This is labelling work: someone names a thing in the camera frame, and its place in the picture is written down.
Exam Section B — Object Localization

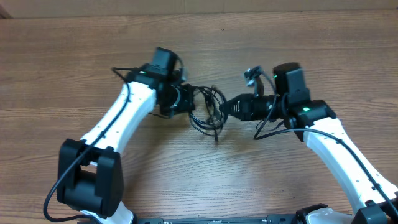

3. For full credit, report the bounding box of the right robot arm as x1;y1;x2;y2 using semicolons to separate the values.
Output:
220;62;397;223

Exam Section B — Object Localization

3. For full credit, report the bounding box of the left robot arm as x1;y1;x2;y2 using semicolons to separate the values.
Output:
43;47;194;223

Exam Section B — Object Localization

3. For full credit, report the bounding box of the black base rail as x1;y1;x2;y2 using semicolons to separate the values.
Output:
132;214;303;224

